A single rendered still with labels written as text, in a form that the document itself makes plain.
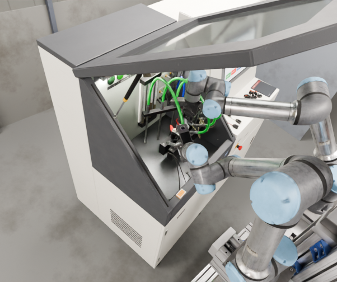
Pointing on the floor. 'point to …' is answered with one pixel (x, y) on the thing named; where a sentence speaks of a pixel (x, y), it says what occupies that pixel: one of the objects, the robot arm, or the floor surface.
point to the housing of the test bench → (68, 59)
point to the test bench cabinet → (129, 220)
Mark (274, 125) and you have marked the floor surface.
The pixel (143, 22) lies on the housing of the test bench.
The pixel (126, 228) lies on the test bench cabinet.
